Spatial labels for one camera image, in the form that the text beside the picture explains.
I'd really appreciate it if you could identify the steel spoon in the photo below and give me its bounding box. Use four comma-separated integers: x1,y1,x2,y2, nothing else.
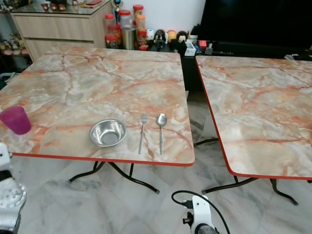
156,113,168,156

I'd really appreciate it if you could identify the light wooden drawer cabinet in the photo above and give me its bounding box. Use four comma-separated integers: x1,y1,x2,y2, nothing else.
11,2,112,62

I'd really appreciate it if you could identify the glass shelf with plush toys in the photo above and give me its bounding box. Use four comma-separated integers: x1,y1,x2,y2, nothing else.
0,9,28,74

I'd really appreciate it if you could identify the small steel bowl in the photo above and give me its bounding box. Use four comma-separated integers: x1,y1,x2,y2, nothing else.
89,119,127,148

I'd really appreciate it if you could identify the steel fork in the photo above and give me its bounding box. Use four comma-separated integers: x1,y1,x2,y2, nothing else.
138,113,149,155

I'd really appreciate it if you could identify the steel tumbler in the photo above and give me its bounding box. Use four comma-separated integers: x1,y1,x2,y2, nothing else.
123,26,137,50

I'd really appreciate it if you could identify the black mouse figurine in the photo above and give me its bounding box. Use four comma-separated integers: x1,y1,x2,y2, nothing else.
175,30,189,52

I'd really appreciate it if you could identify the purple plastic cup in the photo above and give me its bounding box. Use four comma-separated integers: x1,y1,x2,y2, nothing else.
0,106,32,136

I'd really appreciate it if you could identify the small white box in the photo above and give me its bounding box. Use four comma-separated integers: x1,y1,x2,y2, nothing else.
185,42,197,56

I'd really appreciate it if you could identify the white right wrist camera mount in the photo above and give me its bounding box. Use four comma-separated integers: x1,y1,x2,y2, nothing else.
191,195,213,231

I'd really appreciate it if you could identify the green plastic bin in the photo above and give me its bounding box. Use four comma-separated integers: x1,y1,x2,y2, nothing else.
0,73,17,91

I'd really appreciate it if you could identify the black and white figurine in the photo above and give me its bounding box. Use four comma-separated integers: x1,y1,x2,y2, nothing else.
155,29,166,49

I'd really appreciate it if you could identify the black metal table leg frame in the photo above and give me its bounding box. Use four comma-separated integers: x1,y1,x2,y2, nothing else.
69,161,160,194
193,138,299,206

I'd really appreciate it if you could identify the black flat television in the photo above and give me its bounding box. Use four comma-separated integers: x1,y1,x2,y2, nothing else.
197,0,312,48

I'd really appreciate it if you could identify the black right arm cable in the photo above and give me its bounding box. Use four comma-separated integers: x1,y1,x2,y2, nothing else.
171,190,231,234

